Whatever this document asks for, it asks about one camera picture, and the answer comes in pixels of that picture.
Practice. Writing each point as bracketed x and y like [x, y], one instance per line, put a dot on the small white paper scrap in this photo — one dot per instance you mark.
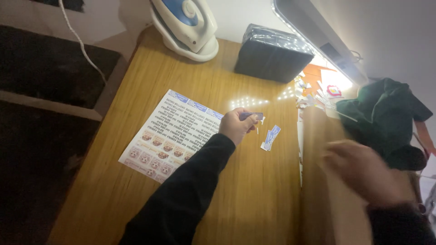
[262, 120]

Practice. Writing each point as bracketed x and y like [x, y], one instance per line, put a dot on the white and blue clothes iron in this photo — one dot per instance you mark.
[186, 27]

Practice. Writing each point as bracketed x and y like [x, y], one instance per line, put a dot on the person's left hand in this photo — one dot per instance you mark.
[235, 125]

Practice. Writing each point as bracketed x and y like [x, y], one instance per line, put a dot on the blue cut-out paper label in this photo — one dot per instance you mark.
[251, 116]

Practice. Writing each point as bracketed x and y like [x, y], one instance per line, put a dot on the heap of paper cuttings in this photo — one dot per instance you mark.
[315, 97]

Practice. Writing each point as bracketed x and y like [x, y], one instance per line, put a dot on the printed sticker sheet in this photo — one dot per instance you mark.
[169, 136]

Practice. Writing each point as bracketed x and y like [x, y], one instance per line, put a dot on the black plastic-wrapped package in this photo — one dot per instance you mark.
[272, 54]

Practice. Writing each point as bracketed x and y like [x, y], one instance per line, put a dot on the person's right hand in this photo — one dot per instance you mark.
[366, 172]

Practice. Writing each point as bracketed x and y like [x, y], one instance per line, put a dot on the blue and white paper label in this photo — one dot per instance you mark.
[275, 131]
[268, 141]

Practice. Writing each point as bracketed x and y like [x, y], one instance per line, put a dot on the pink and white sticker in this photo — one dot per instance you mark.
[333, 90]

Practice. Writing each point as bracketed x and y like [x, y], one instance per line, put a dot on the white LED desk lamp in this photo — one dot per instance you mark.
[320, 37]

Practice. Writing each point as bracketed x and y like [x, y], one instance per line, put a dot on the dark brown rug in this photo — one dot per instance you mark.
[44, 102]

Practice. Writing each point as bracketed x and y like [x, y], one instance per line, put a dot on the dark green cloth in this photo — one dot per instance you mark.
[385, 119]

